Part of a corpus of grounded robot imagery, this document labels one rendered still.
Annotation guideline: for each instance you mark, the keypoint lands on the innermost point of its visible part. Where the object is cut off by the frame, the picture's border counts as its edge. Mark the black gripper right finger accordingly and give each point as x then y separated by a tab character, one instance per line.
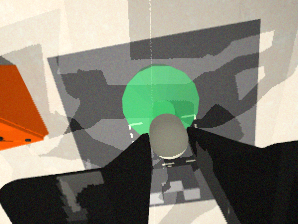
250	184

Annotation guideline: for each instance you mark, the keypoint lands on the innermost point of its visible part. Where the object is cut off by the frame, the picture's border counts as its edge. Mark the green glass bottle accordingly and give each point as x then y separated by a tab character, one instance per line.
162	101

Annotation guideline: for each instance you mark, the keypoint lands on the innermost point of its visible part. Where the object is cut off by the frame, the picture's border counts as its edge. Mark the grey flat mat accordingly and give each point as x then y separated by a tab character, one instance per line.
222	62

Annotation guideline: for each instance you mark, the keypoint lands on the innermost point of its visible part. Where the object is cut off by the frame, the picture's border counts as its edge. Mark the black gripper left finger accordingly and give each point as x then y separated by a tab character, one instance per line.
118	193

